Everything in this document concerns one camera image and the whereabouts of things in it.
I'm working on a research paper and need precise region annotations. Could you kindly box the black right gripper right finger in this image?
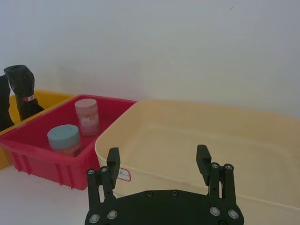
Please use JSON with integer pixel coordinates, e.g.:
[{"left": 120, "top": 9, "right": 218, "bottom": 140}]
[{"left": 196, "top": 144, "right": 236, "bottom": 203}]

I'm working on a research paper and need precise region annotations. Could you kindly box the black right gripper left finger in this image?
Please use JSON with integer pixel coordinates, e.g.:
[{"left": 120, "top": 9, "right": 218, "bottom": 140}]
[{"left": 86, "top": 147, "right": 121, "bottom": 210}]

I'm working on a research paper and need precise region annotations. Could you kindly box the cream plastic bin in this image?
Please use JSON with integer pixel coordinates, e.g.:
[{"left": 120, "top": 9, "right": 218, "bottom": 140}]
[{"left": 94, "top": 99, "right": 300, "bottom": 211}]

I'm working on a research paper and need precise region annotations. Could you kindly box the clear jar with grey-blue lid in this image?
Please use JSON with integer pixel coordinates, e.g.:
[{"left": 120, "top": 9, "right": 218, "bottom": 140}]
[{"left": 46, "top": 124, "right": 82, "bottom": 158}]

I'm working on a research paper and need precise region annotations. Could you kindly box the clear jar with pink lid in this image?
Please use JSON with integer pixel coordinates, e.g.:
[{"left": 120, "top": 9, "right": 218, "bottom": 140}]
[{"left": 74, "top": 98, "right": 101, "bottom": 137}]

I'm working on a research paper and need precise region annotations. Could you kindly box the red plastic bin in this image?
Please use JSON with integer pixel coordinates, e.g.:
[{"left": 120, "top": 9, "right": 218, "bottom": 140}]
[{"left": 0, "top": 94, "right": 137, "bottom": 192}]

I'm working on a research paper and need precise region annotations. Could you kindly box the yellow plastic bin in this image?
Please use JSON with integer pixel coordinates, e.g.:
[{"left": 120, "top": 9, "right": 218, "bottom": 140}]
[{"left": 0, "top": 90, "right": 76, "bottom": 172}]

